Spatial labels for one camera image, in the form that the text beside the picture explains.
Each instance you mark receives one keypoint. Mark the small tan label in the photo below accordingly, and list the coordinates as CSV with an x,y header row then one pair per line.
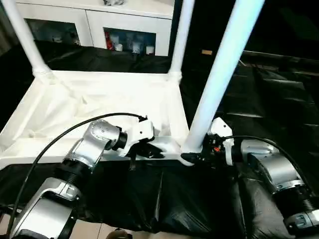
x,y
207,52

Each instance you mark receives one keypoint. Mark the grey curtain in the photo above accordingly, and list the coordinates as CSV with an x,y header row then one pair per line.
x,y
8,32

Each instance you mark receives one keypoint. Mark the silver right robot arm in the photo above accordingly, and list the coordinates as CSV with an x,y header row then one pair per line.
x,y
276,169

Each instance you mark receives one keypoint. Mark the black table mat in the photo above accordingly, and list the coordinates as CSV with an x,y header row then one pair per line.
x,y
174,194

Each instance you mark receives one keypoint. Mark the white glass-door cabinet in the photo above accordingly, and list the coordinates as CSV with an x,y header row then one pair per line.
x,y
99,20

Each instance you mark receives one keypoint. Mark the bag of black parts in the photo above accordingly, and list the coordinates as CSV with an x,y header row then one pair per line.
x,y
113,2

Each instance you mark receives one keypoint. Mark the white plastic table top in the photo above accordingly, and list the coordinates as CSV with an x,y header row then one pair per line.
x,y
99,99

